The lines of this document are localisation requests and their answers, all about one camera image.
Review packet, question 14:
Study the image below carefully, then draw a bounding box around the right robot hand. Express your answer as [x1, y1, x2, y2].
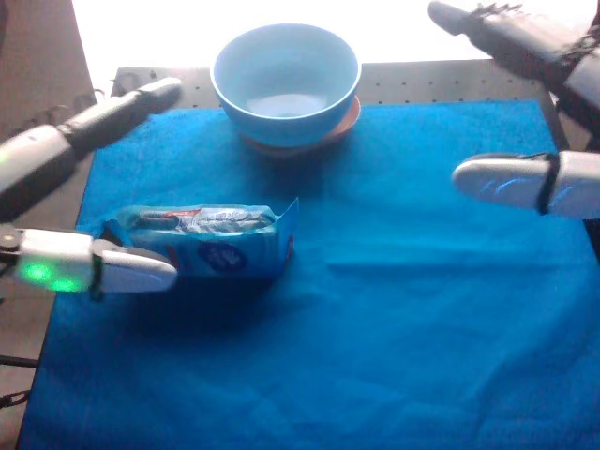
[427, 0, 600, 220]

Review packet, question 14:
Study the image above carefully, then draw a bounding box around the light blue bowl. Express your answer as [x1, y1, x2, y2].
[209, 22, 363, 149]

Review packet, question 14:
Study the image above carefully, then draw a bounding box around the pink square plate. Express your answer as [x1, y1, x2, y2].
[238, 95, 363, 157]

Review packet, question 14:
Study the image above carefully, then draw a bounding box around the black cable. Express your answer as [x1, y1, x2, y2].
[0, 354, 39, 370]

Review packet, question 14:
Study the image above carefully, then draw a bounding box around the blue snack bag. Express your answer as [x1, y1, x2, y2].
[100, 196, 301, 282]

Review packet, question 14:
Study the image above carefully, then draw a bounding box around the blue cloth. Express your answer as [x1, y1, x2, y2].
[18, 97, 600, 450]

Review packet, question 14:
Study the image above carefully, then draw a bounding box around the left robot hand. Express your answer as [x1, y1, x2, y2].
[0, 77, 184, 301]

